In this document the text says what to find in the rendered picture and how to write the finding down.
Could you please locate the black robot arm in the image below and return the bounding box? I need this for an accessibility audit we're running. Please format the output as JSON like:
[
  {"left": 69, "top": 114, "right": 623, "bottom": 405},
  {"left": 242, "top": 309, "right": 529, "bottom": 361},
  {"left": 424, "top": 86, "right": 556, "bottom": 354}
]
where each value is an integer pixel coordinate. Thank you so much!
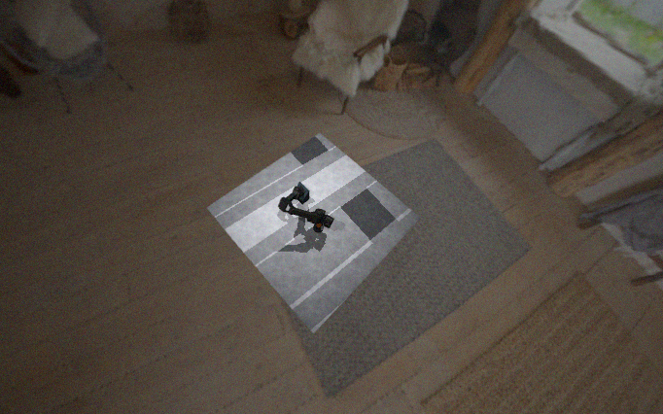
[{"left": 278, "top": 186, "right": 334, "bottom": 225}]

